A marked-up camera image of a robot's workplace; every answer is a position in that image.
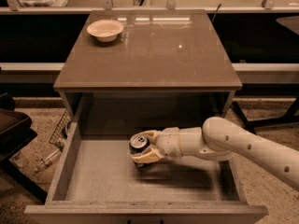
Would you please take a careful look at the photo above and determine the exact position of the blue pepsi can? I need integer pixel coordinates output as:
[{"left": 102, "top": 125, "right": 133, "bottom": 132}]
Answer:
[{"left": 129, "top": 134, "right": 150, "bottom": 170}]

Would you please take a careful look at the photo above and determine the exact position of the clear plastic bottle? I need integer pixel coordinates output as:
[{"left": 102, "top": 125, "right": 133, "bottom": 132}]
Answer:
[{"left": 35, "top": 149, "right": 61, "bottom": 173}]

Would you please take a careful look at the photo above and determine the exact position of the open grey top drawer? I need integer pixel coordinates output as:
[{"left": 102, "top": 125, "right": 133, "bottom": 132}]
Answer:
[{"left": 25, "top": 91, "right": 267, "bottom": 224}]

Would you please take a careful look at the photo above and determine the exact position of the white paper bowl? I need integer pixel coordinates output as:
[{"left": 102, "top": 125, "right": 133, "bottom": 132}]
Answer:
[{"left": 87, "top": 20, "right": 123, "bottom": 42}]

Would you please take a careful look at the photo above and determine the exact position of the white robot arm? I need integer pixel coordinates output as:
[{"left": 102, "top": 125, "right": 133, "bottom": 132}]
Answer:
[{"left": 129, "top": 117, "right": 299, "bottom": 189}]

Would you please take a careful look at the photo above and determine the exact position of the black wire basket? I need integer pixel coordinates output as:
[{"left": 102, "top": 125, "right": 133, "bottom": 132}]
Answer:
[{"left": 50, "top": 111, "right": 71, "bottom": 148}]

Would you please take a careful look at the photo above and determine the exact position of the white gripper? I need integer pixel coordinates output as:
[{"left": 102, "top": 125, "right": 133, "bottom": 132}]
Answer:
[{"left": 131, "top": 127, "right": 182, "bottom": 164}]

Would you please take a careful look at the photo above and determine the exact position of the black chair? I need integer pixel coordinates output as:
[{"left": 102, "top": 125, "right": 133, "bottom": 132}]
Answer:
[{"left": 0, "top": 92, "right": 48, "bottom": 203}]

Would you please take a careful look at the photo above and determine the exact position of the black metal stand base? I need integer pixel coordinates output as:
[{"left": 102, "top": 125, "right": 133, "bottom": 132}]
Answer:
[{"left": 231, "top": 95, "right": 299, "bottom": 135}]

